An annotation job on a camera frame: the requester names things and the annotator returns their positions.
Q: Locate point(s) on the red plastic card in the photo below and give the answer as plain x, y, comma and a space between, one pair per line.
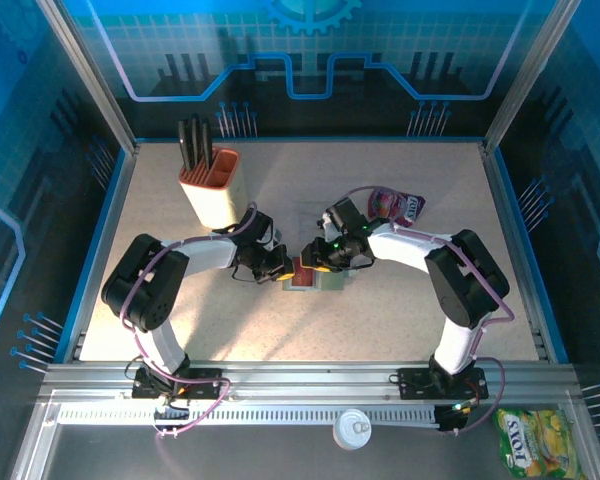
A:
302, 279

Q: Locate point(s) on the green card holder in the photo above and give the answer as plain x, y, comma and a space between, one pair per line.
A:
332, 282

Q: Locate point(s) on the red card packet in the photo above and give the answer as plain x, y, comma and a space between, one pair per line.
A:
310, 220

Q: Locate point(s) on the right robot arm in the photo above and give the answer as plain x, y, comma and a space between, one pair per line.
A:
460, 280

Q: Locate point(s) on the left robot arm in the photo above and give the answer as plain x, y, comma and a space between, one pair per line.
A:
145, 285

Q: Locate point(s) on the purple candy bag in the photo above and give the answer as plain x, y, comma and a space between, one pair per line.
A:
405, 207

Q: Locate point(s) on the beige orange knife block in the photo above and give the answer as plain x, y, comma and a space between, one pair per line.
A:
215, 195

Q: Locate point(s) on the white tin can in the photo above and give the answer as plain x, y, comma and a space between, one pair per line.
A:
352, 429

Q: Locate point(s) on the black electronics box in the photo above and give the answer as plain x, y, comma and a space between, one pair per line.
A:
452, 419

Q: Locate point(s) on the yellow green candy bag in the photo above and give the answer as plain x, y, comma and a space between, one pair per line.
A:
535, 442

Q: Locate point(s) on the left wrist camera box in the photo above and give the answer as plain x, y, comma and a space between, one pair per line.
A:
277, 236

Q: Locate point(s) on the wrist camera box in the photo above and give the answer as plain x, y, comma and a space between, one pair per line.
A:
330, 226
277, 236

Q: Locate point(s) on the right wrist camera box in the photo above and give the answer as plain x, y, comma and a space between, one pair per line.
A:
330, 226

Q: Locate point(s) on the aluminium frame rail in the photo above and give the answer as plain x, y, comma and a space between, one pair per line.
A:
305, 380

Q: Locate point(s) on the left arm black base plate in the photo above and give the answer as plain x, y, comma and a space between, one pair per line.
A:
205, 387

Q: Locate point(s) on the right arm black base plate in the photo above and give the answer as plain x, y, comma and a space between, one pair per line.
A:
415, 382

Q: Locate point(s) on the aluminium frame post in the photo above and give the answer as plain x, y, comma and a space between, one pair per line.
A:
530, 75
91, 75

